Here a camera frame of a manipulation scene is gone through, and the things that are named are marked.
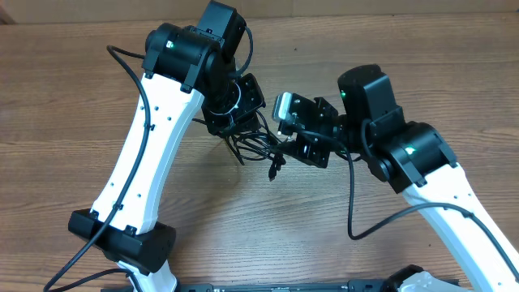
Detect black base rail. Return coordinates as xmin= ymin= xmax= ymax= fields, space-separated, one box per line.
xmin=101 ymin=279 xmax=394 ymax=292

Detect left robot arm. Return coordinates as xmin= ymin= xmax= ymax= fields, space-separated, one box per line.
xmin=68 ymin=1 xmax=265 ymax=291

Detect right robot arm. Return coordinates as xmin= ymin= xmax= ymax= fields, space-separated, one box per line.
xmin=272 ymin=64 xmax=518 ymax=291

